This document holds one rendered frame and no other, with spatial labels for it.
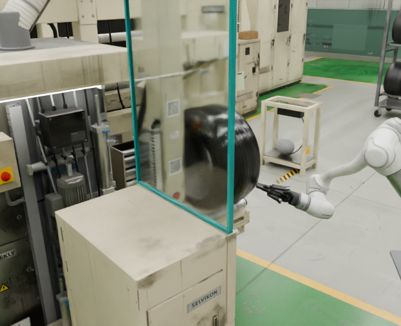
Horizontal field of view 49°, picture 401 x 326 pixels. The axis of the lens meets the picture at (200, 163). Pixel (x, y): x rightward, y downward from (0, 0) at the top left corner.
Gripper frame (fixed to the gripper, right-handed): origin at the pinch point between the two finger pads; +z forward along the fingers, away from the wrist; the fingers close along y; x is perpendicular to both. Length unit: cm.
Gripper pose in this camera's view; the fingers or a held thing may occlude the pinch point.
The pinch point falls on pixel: (262, 187)
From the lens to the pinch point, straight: 238.1
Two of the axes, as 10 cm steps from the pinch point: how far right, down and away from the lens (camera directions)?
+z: -9.3, -3.5, -0.9
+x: 1.7, -6.6, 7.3
